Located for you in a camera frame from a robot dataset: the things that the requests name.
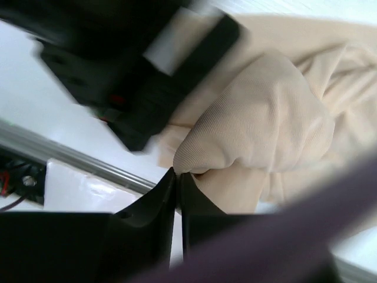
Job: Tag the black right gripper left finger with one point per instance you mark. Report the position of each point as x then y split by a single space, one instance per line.
89 247

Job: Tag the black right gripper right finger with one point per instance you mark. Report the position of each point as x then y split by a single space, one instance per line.
249 248

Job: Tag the beige trousers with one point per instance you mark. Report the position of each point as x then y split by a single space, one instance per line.
293 104

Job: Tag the white front cover board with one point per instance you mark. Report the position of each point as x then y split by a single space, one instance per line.
68 189

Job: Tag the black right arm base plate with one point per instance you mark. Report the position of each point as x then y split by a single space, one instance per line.
23 178

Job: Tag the aluminium front table rail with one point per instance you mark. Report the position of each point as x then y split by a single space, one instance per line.
40 149

